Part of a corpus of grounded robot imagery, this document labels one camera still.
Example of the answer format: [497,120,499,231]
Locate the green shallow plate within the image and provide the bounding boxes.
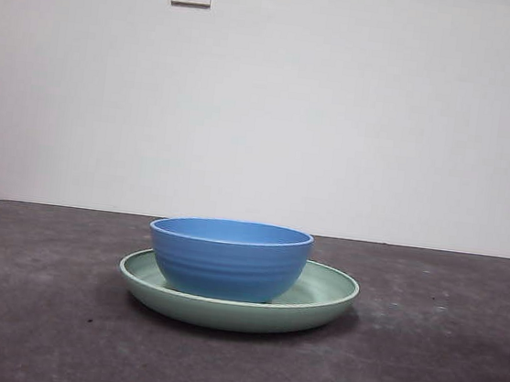
[114,238,364,346]

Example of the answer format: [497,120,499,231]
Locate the blue ribbed bowl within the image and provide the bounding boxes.
[142,210,316,309]

